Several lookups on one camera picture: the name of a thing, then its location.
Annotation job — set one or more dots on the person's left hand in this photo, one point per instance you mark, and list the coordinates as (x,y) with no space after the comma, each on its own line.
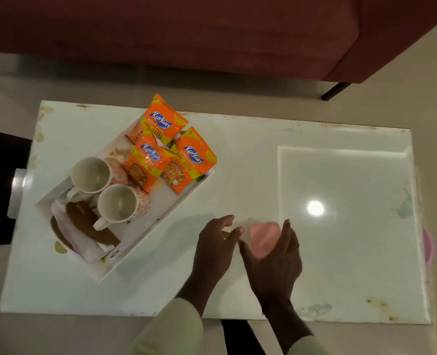
(211,255)

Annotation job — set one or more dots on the person's right hand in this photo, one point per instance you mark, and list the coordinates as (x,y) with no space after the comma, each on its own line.
(274,273)

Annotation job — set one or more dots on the person's right thumb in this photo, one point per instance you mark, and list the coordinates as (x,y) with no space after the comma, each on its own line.
(246,249)

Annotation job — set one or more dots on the person's left thumb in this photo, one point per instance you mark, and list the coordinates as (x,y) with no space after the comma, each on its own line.
(234,234)

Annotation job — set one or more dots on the pink soft cloth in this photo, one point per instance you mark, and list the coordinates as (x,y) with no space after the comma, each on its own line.
(264,236)

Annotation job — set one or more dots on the person's right forearm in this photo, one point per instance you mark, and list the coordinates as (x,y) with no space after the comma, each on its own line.
(288,325)

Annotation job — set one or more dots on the person's left forearm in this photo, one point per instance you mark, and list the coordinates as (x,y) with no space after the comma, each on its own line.
(181,317)

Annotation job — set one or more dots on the white rectangular serving tray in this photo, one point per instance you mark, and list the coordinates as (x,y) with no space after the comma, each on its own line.
(166,203)

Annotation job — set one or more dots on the orange snack packet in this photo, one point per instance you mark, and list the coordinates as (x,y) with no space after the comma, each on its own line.
(192,158)
(146,162)
(161,120)

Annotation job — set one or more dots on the white floral cup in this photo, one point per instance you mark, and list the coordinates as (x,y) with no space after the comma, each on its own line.
(90,175)
(118,203)

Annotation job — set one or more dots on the white folded napkin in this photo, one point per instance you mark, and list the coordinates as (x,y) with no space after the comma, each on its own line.
(89,249)

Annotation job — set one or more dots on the brown oval coaster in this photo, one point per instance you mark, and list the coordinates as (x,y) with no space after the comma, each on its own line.
(87,221)
(59,232)

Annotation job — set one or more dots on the black sofa leg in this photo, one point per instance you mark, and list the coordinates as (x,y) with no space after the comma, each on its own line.
(335,91)

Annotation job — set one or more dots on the pink round plastic object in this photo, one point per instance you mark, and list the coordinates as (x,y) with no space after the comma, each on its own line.
(428,245)

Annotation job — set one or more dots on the maroon sofa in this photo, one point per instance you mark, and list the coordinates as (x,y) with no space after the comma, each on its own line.
(203,29)

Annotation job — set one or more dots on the silver metal table leg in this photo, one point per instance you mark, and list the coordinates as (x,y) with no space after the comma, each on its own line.
(16,192)

